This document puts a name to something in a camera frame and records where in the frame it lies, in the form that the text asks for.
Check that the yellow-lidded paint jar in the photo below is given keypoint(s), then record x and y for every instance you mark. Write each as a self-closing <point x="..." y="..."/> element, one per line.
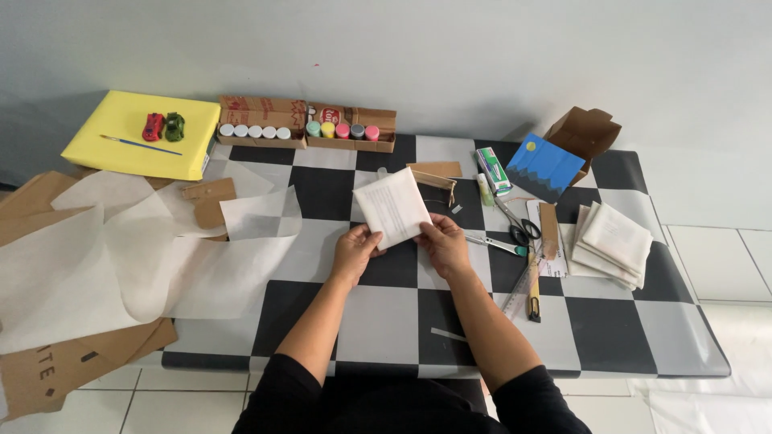
<point x="327" y="129"/>

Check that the black and white checkered tablecloth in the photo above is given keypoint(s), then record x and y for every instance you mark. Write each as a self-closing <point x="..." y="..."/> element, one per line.
<point x="386" y="313"/>

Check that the cardboard box with red print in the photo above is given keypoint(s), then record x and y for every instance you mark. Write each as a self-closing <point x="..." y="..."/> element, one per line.
<point x="262" y="111"/>

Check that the yellow and black utility knife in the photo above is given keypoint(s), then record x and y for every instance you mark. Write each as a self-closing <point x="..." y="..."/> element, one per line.
<point x="534" y="295"/>

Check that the yellow foam board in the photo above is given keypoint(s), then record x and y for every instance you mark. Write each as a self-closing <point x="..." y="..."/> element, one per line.
<point x="129" y="160"/>

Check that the silver and teal utility knife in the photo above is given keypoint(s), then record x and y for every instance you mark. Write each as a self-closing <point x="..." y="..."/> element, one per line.
<point x="497" y="244"/>

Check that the cardboard box with oval label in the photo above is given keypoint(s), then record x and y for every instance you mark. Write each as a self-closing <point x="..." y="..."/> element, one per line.
<point x="362" y="116"/>

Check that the brown cardboard strip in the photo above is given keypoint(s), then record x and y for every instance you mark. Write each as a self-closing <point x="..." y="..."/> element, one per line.
<point x="549" y="229"/>

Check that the pile of brown cardboard sheets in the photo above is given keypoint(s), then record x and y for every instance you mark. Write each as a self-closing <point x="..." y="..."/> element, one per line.
<point x="54" y="367"/>

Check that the pink-lidded paint jar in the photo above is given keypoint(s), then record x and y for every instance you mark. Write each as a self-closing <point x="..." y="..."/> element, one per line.
<point x="372" y="133"/>
<point x="342" y="131"/>

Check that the person's right hand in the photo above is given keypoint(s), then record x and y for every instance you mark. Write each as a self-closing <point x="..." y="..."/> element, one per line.
<point x="449" y="250"/>

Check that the person's black shirt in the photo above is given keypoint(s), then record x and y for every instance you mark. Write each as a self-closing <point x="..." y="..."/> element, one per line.
<point x="392" y="404"/>

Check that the pale green glue stick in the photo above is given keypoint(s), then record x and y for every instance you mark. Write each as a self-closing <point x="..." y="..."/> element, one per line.
<point x="485" y="190"/>

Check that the white printed paper sheet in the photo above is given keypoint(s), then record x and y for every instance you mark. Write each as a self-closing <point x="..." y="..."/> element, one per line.
<point x="559" y="265"/>

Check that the green toy car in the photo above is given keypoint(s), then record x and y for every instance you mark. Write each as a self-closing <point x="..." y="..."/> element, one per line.
<point x="175" y="126"/>

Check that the flat brown cardboard rectangle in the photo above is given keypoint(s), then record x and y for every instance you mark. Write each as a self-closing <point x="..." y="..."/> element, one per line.
<point x="435" y="169"/>

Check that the red toy car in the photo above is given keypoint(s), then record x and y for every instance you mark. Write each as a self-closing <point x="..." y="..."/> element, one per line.
<point x="153" y="126"/>

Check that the white paper-wrapped packet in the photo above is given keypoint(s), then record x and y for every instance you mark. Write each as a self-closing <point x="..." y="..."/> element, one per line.
<point x="392" y="208"/>

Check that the strip of clear tape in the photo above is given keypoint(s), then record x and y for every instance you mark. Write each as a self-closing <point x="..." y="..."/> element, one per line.
<point x="447" y="334"/>

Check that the blue paintbrush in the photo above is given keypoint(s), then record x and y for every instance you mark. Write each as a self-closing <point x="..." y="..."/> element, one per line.
<point x="145" y="145"/>

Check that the cut brown cardboard piece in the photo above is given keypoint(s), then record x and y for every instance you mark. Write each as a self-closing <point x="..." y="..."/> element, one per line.
<point x="208" y="202"/>

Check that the green and white small box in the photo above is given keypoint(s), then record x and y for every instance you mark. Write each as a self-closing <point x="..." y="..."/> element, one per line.
<point x="493" y="170"/>

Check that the person's left hand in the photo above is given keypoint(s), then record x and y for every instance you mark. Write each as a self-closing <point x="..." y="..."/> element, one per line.
<point x="350" y="256"/>

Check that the teal-lidded paint jar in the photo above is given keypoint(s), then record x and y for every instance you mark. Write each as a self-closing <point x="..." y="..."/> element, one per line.
<point x="313" y="128"/>

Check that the clear plastic ruler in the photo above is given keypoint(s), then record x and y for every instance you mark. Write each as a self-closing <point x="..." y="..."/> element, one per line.
<point x="522" y="289"/>

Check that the large white tissue paper sheet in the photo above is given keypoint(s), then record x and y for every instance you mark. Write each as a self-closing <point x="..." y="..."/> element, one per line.
<point x="120" y="259"/>

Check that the grey-lidded paint jar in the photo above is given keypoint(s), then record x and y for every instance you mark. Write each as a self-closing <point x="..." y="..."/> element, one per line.
<point x="357" y="131"/>

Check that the blue painted card yellow dot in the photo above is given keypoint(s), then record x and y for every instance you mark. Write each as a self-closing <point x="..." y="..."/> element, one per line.
<point x="543" y="169"/>

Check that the stack of white wrapped packets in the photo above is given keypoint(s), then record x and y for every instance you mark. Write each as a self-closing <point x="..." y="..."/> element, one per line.
<point x="612" y="247"/>

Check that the small clear plastic cap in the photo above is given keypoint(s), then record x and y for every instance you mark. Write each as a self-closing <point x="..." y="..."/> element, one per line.
<point x="383" y="173"/>

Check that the white-lidded paint jar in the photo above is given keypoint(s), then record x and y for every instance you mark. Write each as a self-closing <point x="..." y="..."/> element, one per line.
<point x="269" y="132"/>
<point x="240" y="131"/>
<point x="255" y="131"/>
<point x="283" y="133"/>
<point x="226" y="130"/>

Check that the open brown cardboard box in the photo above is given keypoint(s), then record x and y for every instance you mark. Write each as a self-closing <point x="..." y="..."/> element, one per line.
<point x="582" y="135"/>

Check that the small cardboard frame model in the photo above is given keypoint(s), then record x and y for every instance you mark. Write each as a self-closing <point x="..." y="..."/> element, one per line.
<point x="437" y="181"/>

